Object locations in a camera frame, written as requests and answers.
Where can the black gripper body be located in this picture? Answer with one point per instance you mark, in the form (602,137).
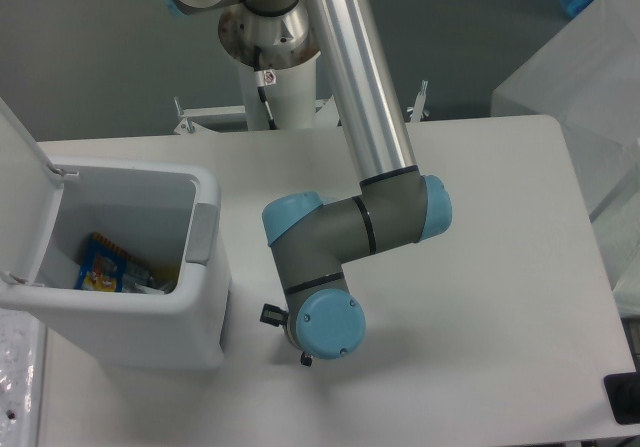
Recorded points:
(279,318)

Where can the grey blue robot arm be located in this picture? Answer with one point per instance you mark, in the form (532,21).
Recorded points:
(311,239)

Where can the silver foil trash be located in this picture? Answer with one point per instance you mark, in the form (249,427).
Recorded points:
(137,279)

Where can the white trash can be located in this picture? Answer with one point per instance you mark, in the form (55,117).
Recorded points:
(166,217)

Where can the white trash can lid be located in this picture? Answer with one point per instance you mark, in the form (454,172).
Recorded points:
(32,188)

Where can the blue snack wrapper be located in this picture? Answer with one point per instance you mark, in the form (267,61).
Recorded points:
(103,266)

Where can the black device at table edge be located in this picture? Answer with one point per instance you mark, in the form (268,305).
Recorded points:
(623,393)

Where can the translucent plastic box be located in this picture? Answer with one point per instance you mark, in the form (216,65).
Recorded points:
(587,78)

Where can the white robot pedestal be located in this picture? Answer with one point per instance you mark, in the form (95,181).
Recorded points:
(282,99)

